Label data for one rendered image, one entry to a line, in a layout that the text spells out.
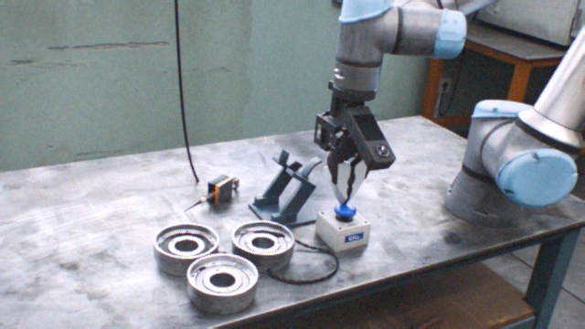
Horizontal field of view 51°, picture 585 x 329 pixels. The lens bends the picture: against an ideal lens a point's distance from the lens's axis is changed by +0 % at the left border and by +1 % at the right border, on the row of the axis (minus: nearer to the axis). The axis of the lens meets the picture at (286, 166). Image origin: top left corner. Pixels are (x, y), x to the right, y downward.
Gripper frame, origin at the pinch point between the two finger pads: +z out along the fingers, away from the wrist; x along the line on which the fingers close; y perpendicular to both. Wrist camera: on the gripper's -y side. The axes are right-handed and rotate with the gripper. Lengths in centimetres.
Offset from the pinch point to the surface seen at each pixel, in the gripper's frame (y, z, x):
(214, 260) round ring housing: -1.8, 5.1, 25.7
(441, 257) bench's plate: -11.7, 8.2, -13.5
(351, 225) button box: -2.7, 3.7, 0.3
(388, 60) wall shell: 161, 29, -141
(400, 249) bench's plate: -6.8, 8.2, -8.4
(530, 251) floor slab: 63, 88, -154
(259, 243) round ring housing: 2.2, 6.7, 15.6
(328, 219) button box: 0.4, 3.7, 3.0
